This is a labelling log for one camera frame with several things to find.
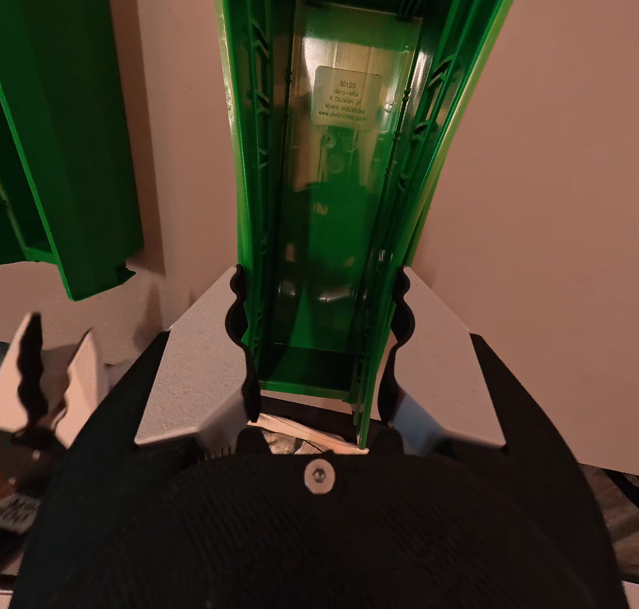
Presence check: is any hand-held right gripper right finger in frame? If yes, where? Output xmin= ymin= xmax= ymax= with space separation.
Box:
xmin=377 ymin=266 xmax=506 ymax=456

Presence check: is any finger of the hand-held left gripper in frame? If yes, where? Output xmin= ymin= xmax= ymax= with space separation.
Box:
xmin=0 ymin=312 xmax=49 ymax=433
xmin=49 ymin=327 xmax=109 ymax=446

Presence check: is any green plastic bin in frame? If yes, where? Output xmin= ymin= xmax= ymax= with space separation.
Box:
xmin=210 ymin=0 xmax=525 ymax=450
xmin=0 ymin=0 xmax=146 ymax=303

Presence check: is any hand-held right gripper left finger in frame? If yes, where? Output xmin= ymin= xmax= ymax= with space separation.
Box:
xmin=134 ymin=265 xmax=262 ymax=457

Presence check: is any grey desk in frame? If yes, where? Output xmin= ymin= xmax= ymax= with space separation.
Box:
xmin=0 ymin=0 xmax=639 ymax=470

